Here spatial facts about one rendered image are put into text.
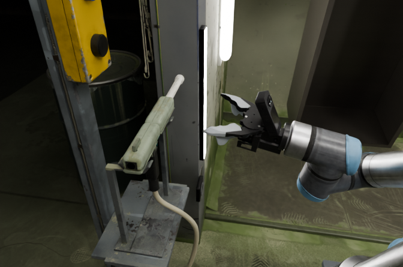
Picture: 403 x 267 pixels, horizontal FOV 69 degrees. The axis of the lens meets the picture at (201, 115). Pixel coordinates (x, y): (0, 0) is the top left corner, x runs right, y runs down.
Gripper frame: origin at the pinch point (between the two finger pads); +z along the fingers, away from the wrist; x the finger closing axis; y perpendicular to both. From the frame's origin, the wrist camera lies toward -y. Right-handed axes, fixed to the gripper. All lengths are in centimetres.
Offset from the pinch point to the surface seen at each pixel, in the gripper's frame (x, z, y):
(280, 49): 193, -9, 90
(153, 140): -11.8, 11.2, 4.8
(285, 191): 72, -41, 127
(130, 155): -19.5, 12.9, 2.2
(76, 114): -14.2, 31.0, 1.0
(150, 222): -18.2, 11.3, 37.9
